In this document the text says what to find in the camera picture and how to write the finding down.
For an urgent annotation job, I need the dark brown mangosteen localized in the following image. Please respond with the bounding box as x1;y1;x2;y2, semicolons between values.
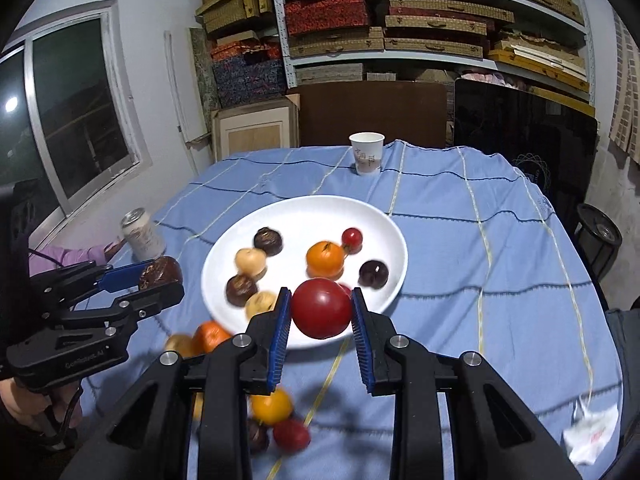
226;274;258;308
138;256;183;290

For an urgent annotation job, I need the orange mandarin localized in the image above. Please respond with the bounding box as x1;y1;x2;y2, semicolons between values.
306;240;346;280
192;321;231;356

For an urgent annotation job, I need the person's left hand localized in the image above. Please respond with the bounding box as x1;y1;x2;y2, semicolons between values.
1;378;79;432

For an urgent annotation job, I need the white drink can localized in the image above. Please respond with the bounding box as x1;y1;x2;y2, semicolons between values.
120;207;166;261

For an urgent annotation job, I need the pink cloth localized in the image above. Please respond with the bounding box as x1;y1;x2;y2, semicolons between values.
29;245;110;276

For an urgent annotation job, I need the pale orange pear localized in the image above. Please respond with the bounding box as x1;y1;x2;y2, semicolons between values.
164;334;196;359

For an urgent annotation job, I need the crumpled white tissue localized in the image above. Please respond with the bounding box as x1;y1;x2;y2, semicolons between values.
562;398;620;466

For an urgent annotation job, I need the pale peach on plate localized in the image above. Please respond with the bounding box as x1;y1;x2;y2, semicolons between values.
234;247;267;281

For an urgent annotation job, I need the dark brown fruit on plate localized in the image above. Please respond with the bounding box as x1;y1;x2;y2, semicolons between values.
253;226;283;257

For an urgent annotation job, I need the blue checked tablecloth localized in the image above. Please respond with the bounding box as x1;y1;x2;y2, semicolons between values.
79;138;626;480

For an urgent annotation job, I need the white oval plate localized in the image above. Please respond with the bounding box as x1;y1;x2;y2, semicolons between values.
201;195;409;334

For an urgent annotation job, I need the dark purple plum on plate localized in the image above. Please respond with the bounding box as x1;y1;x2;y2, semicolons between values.
358;260;390;289

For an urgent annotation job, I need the small red tomato on plate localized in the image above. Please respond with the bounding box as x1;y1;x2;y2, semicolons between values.
342;228;363;255

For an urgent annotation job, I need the white paper cup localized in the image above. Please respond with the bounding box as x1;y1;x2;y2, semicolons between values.
349;132;385;176

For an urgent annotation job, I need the dark brown wooden board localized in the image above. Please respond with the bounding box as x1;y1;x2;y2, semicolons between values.
288;81;447;148

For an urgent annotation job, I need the beige checked curtain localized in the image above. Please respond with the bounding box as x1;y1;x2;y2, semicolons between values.
608;13;640;165

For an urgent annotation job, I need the metal storage shelf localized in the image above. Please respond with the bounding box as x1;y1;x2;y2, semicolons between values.
274;0;592;102

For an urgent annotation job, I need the black cable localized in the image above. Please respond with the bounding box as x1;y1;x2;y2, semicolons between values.
29;383;84;449

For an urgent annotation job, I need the window with metal frame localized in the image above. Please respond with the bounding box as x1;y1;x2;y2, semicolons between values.
1;0;152;248

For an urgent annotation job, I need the cardboard box with frame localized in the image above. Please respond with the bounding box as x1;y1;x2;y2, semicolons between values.
212;94;300;162

